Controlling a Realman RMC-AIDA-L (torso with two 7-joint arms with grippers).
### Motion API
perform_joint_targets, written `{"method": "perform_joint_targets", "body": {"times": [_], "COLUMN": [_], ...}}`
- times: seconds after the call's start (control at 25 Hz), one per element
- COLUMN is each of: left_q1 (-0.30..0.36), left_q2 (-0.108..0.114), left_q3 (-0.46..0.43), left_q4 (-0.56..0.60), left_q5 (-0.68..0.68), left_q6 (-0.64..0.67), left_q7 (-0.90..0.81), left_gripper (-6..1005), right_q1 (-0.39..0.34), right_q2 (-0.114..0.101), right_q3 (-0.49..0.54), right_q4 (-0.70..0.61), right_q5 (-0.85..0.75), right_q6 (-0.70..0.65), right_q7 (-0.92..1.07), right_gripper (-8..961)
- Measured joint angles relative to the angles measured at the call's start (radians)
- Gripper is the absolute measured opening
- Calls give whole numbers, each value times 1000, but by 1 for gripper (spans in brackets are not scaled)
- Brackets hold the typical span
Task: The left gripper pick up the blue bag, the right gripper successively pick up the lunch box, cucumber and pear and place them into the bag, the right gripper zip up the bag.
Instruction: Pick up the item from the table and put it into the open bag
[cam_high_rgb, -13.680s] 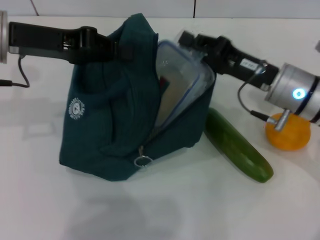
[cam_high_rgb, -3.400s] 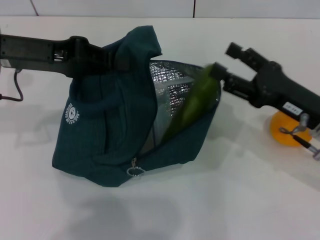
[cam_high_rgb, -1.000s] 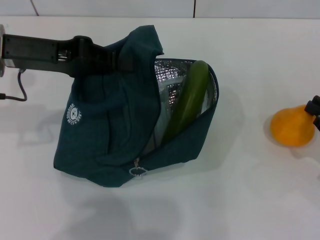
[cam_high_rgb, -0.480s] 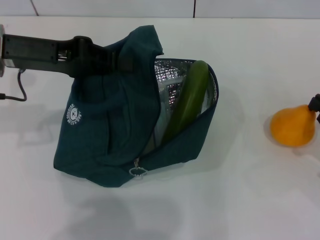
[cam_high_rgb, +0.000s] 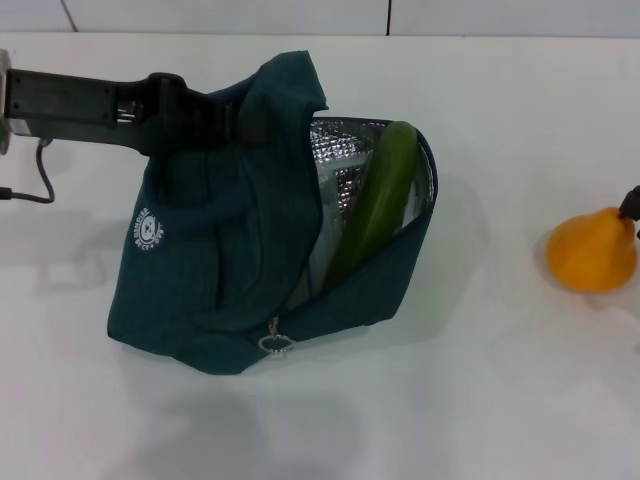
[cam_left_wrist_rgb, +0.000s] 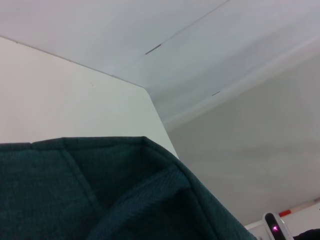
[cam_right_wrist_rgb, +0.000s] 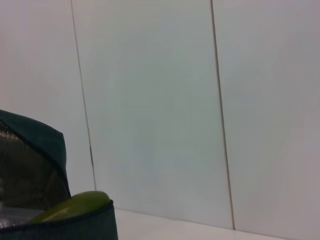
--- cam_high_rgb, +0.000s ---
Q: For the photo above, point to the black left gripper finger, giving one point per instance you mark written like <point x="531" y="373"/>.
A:
<point x="240" y="127"/>

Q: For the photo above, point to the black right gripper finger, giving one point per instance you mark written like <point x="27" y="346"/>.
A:
<point x="632" y="205"/>

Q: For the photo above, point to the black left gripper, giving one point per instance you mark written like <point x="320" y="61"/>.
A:
<point x="75" y="105"/>

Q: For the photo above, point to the orange pear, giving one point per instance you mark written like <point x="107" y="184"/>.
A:
<point x="590" y="255"/>

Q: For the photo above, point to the dark teal insulated lunch bag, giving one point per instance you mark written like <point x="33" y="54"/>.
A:
<point x="225" y="250"/>

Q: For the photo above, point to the green cucumber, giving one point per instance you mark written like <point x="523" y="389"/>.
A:
<point x="385" y="190"/>

